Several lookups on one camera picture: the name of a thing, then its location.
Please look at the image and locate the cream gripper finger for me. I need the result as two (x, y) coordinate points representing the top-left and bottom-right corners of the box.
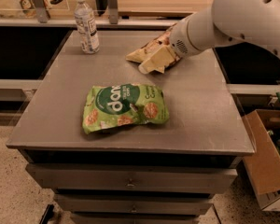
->
(138, 45), (176, 74)

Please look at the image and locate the brown chip bag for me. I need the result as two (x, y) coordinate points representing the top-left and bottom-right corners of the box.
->
(126, 26), (180, 66)

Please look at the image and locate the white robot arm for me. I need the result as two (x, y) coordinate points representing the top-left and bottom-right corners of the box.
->
(139, 0), (280, 74)

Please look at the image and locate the green snack bag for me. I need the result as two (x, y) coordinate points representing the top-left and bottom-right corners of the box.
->
(82, 84), (169, 134)

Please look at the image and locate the clear plastic water bottle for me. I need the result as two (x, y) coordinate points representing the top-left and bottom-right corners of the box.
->
(74, 0), (99, 54)

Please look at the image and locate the grey drawer cabinet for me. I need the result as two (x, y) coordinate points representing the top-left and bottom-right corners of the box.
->
(8, 31), (254, 224)

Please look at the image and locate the top cabinet drawer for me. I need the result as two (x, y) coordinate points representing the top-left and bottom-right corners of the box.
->
(26, 163), (237, 194)

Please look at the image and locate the cabinet drawer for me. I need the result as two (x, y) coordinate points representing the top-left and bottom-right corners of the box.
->
(26, 163), (237, 194)
(54, 194), (212, 216)

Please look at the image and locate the cardboard box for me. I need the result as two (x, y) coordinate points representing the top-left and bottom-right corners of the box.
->
(243, 109), (280, 212)

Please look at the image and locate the middle cabinet drawer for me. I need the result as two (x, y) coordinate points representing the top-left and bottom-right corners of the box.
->
(54, 194), (212, 216)

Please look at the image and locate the metal railing frame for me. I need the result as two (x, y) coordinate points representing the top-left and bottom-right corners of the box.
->
(0, 0), (188, 29)

